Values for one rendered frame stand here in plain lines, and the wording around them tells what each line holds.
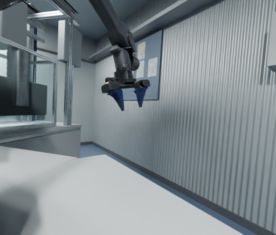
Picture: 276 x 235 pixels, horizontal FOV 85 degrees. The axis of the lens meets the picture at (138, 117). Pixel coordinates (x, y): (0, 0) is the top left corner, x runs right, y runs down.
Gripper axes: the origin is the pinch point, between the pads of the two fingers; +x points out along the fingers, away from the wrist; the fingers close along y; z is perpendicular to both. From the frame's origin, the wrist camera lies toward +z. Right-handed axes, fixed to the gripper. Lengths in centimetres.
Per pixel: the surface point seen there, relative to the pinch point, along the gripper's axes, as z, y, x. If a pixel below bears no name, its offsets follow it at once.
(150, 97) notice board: 136, -149, -11
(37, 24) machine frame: 164, -13, -120
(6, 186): 11.4, 38.8, 17.0
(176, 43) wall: 78, -165, -76
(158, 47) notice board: 111, -164, -84
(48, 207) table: -4.1, 32.0, 21.2
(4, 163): 31, 39, 14
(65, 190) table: 1.1, 27.2, 21.3
